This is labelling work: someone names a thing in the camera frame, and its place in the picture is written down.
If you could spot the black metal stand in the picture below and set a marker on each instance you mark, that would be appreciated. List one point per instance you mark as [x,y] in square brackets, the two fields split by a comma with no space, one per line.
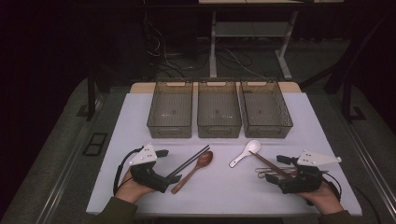
[91,93]
[347,93]

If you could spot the transparent grey storage bin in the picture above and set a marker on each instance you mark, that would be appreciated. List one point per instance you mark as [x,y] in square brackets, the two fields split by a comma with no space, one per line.
[266,109]
[219,109]
[170,109]

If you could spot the brown wooden chopstick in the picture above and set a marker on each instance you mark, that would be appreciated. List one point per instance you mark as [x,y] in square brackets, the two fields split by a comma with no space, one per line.
[264,161]
[270,163]

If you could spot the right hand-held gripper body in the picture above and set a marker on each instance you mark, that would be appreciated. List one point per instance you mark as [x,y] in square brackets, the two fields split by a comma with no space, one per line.
[306,180]

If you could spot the white metal frame desk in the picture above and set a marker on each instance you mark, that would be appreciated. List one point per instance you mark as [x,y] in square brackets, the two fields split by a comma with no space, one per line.
[249,29]

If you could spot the person's left hand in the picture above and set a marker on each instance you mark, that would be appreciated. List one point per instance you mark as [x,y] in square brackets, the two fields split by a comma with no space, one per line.
[130,189]

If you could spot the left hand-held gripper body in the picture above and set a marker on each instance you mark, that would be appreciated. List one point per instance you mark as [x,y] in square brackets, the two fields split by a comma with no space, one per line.
[146,177]

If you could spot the white ceramic spoon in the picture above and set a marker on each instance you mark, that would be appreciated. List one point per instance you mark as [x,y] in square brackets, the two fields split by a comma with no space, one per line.
[252,146]

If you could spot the brown wooden spoon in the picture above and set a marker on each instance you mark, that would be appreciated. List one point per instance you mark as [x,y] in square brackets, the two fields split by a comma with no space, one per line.
[204,160]

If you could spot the metal floor rail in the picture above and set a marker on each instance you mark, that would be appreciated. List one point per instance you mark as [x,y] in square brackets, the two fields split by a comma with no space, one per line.
[370,161]
[71,161]

